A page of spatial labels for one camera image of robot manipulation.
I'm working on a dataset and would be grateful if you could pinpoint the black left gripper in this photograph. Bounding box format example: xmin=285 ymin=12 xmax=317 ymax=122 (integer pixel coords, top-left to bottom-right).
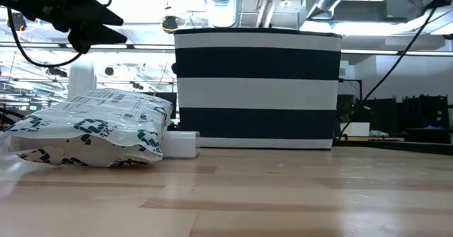
xmin=0 ymin=0 xmax=129 ymax=54

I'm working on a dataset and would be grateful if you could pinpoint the white printed plastic pouch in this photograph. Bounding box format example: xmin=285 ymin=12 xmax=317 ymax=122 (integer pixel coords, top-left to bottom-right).
xmin=1 ymin=88 xmax=175 ymax=169

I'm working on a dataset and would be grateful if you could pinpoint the white blue pill organizer box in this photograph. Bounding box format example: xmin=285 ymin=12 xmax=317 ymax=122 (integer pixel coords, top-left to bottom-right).
xmin=161 ymin=130 xmax=201 ymax=160

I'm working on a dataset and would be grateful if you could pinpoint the navy white striped fabric basket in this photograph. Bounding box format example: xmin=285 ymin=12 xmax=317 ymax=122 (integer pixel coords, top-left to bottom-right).
xmin=171 ymin=27 xmax=343 ymax=151

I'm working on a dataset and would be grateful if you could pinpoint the white pillar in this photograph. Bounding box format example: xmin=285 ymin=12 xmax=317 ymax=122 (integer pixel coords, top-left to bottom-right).
xmin=67 ymin=61 xmax=98 ymax=100

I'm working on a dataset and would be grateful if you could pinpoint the black left gripper cable loop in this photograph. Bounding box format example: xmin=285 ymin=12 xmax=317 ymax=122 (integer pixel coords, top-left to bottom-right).
xmin=6 ymin=0 xmax=113 ymax=69

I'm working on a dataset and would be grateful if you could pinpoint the black cable to right arm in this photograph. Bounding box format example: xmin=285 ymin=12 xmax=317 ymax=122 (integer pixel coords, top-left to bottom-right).
xmin=337 ymin=0 xmax=440 ymax=141

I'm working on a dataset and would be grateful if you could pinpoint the black aluminium table frame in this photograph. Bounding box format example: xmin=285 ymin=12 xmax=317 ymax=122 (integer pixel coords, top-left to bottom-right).
xmin=332 ymin=139 xmax=453 ymax=157

